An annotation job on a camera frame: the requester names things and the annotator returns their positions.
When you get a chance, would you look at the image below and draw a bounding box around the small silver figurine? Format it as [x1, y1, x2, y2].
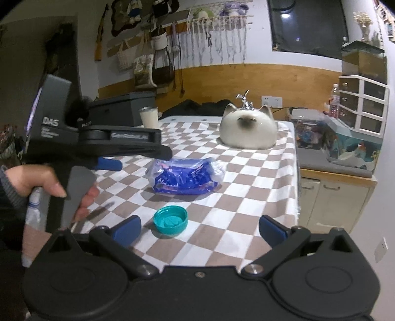
[236, 90, 255, 111]

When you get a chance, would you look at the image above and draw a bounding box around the cartoon wall rug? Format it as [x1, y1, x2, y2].
[111, 0, 180, 38]

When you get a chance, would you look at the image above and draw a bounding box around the dark window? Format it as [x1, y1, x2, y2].
[267, 0, 349, 59]

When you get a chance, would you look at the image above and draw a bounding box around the white mesh bag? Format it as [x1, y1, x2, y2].
[117, 46, 135, 71]

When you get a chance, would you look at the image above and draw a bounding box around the hanging photo garland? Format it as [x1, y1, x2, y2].
[373, 0, 395, 40]

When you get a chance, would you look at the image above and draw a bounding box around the clear storage box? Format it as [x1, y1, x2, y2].
[288, 109, 333, 150]

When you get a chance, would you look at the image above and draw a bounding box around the water bottle red label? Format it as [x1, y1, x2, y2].
[329, 84, 340, 119]

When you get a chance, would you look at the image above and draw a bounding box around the blue snack bag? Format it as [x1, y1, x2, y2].
[148, 157, 228, 196]

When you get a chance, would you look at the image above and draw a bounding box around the teal plastic lid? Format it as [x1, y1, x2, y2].
[153, 206, 189, 234]

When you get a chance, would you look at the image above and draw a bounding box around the cream cabinet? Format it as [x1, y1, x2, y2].
[299, 168, 379, 236]

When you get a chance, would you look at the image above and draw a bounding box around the white drawer unit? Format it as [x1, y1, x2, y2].
[338, 75, 389, 136]

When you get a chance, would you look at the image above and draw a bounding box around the purple plush toy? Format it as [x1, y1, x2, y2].
[217, 1, 249, 17]

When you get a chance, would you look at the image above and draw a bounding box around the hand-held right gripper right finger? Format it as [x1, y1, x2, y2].
[241, 215, 355, 280]

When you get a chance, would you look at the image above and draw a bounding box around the teal storage box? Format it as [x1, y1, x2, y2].
[326, 119, 382, 171]

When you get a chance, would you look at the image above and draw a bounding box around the person's left hand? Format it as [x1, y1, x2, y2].
[4, 164, 101, 223]

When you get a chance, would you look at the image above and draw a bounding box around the printed tote bag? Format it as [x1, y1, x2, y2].
[133, 54, 156, 88]

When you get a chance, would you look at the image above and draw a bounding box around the grey storage box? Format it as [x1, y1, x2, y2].
[88, 92, 156, 127]

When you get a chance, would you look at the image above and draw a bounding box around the green white plush toy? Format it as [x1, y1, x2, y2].
[191, 8, 214, 21]

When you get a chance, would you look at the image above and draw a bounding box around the person's left forearm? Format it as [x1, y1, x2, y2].
[0, 167, 30, 217]

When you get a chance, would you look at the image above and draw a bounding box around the grey counter mat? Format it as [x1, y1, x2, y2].
[299, 144, 375, 180]

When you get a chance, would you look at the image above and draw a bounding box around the cream cat head ornament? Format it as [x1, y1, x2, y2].
[219, 103, 278, 149]

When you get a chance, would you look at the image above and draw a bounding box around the dark tall shelf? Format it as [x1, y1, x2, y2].
[43, 21, 81, 102]

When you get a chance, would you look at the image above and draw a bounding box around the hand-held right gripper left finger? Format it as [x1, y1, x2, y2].
[46, 215, 159, 278]

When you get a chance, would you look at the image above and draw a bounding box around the single wall outlet plate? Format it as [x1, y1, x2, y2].
[374, 237, 389, 263]

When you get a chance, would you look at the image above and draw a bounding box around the wooden toy rifle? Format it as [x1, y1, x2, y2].
[94, 4, 109, 61]

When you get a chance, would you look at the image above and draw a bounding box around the brown white checkered tablecloth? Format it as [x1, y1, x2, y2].
[71, 116, 300, 268]

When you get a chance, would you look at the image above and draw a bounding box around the black mesh bag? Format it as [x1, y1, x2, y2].
[152, 49, 176, 84]

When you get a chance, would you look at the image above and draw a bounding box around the glass fish tank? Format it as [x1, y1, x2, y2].
[341, 41, 387, 83]

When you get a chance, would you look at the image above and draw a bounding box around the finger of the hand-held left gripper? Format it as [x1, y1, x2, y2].
[93, 143, 173, 161]
[89, 157, 123, 172]

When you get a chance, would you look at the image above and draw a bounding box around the macrame wall hanger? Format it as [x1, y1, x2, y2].
[187, 4, 254, 67]

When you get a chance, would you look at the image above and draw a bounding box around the black cloth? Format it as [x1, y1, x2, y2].
[160, 99, 235, 117]

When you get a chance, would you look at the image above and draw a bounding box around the white hanging bucket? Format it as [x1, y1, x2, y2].
[153, 26, 169, 50]

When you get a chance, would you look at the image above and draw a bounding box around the vase of dried flowers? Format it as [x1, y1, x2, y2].
[353, 12, 374, 42]

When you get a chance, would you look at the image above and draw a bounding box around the white cup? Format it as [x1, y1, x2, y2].
[139, 106, 159, 128]

